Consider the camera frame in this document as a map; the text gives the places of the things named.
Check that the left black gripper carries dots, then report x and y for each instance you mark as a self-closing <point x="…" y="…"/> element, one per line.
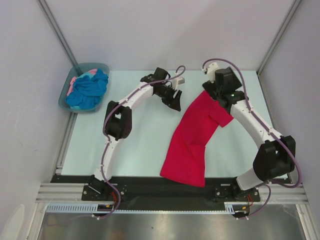
<point x="175" y="104"/>

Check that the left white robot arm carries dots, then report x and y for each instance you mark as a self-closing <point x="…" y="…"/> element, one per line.
<point x="118" y="119"/>

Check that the left aluminium corner post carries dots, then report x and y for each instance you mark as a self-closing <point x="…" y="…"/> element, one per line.
<point x="53" y="23"/>

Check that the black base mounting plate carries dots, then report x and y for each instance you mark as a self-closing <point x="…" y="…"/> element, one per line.
<point x="100" y="186"/>

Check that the blue t shirt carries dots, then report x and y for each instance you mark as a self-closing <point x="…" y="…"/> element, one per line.
<point x="98" y="89"/>

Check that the aluminium corner post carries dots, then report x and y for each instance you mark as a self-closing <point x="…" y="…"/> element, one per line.
<point x="293" y="9"/>
<point x="53" y="23"/>

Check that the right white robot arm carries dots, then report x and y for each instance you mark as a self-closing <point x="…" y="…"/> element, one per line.
<point x="275" y="153"/>

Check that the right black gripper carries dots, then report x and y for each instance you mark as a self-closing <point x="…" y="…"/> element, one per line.
<point x="213" y="89"/>

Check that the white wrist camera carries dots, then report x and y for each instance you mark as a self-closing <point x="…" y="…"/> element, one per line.
<point x="178" y="81"/>
<point x="210" y="70"/>

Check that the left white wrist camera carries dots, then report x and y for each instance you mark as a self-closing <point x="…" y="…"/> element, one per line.
<point x="178" y="81"/>

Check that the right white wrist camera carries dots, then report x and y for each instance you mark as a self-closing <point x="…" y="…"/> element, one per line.
<point x="210" y="70"/>

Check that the pink t shirt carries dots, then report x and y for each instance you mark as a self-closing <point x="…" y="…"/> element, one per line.
<point x="89" y="73"/>

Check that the aluminium front rail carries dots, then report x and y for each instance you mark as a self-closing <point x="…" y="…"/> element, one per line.
<point x="78" y="192"/>

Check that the right aluminium corner post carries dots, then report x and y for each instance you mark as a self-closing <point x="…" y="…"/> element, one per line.
<point x="293" y="9"/>

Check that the slotted cable duct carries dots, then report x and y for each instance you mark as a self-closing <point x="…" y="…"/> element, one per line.
<point x="103" y="208"/>

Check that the light teal t shirt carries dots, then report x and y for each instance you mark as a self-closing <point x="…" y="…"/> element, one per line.
<point x="79" y="93"/>

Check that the red t shirt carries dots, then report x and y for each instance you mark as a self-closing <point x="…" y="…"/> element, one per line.
<point x="185" y="158"/>

